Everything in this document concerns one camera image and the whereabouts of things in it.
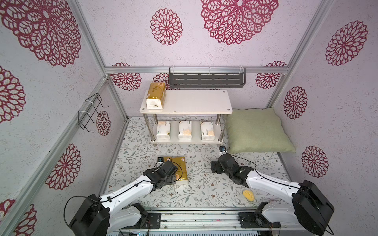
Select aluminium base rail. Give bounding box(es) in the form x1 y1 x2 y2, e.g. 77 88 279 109
76 208 325 234

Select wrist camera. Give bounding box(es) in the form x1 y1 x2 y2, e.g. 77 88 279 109
157 156 164 166
219 146 227 156

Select floral patterned floor mat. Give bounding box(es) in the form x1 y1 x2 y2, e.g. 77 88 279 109
105 117 285 208

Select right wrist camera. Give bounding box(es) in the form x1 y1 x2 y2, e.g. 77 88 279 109
219 146 227 156

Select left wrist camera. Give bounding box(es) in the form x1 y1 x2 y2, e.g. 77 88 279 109
157 156 164 166

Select yellow sponge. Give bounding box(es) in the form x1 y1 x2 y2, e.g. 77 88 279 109
242 190 255 202

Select green cushion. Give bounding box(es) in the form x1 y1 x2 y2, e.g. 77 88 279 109
225 108 296 154

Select white tissue pack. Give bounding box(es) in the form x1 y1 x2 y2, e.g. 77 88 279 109
156 121 171 140
200 122 215 141
178 121 192 140

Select white two-tier shelf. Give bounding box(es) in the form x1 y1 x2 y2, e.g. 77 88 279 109
140 90 232 145

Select grey slotted wall shelf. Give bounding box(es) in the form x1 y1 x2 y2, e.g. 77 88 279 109
168 68 246 89

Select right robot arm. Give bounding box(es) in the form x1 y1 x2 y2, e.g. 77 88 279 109
210 152 335 236

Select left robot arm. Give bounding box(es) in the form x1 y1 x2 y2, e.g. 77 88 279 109
65 160 182 236

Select black wire wall rack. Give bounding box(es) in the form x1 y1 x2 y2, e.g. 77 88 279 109
77 93 109 133

